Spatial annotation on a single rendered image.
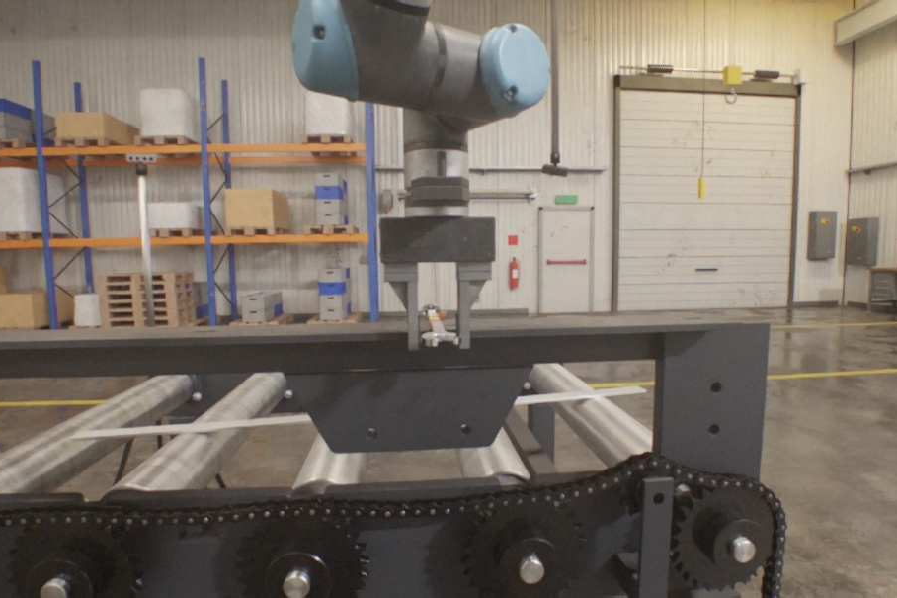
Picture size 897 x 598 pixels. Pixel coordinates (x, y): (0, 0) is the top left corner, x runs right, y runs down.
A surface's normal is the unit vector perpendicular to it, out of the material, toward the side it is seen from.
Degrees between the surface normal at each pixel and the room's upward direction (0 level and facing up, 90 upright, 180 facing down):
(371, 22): 124
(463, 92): 134
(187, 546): 90
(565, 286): 90
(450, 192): 90
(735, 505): 90
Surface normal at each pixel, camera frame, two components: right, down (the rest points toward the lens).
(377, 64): 0.41, 0.67
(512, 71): 0.54, 0.07
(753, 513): 0.09, 0.10
